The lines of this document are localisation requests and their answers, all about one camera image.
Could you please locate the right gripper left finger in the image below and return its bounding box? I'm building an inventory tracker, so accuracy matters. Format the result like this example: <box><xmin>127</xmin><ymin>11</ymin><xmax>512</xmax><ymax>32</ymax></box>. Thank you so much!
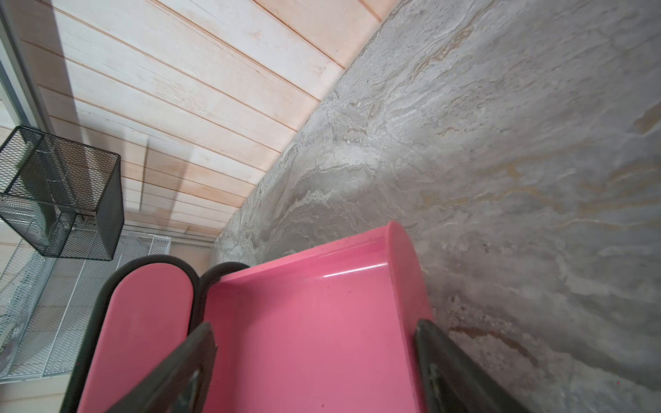
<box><xmin>108</xmin><ymin>322</ymin><xmax>217</xmax><ymax>412</ymax></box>

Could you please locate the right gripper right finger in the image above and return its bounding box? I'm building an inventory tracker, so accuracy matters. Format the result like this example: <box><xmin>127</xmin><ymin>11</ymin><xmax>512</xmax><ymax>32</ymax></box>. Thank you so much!
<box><xmin>414</xmin><ymin>319</ymin><xmax>528</xmax><ymax>413</ymax></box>

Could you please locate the black mesh basket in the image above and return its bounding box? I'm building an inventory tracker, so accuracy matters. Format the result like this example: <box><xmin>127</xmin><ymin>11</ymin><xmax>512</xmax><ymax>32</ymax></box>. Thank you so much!
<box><xmin>1</xmin><ymin>127</ymin><xmax>125</xmax><ymax>261</ymax></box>

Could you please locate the white wire shelf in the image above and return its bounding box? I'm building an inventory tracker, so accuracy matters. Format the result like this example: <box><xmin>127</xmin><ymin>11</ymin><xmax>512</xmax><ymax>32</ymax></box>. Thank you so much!
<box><xmin>1</xmin><ymin>232</ymin><xmax>171</xmax><ymax>383</ymax></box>

